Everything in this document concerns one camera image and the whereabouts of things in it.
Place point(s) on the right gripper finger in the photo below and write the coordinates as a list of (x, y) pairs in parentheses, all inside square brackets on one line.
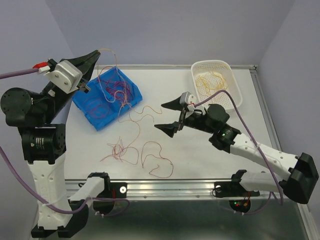
[(170, 129), (175, 105)]

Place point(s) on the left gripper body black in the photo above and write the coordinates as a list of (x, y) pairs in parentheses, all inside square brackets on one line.
[(58, 100)]

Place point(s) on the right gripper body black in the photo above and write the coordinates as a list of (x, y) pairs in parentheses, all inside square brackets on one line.
[(195, 120)]

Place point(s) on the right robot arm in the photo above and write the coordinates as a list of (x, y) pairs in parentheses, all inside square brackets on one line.
[(295, 176)]

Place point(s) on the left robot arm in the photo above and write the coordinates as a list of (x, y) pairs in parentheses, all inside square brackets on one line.
[(44, 143)]

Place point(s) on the blue plastic bin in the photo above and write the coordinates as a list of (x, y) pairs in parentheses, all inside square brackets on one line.
[(111, 95)]

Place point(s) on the white perforated basket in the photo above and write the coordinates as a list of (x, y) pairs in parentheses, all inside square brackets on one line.
[(211, 76)]

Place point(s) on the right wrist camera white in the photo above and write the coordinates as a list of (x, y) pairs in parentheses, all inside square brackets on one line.
[(187, 101)]

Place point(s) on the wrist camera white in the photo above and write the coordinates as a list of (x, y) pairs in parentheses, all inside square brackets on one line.
[(187, 101), (65, 76)]

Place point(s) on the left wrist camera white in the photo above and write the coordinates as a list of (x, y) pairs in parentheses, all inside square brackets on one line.
[(65, 76)]

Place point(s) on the aluminium front rail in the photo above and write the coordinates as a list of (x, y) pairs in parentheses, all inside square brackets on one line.
[(189, 189)]

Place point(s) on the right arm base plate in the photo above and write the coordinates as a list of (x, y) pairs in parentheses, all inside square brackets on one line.
[(228, 189)]

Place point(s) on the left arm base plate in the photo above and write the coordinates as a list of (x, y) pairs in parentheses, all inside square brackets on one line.
[(114, 190)]

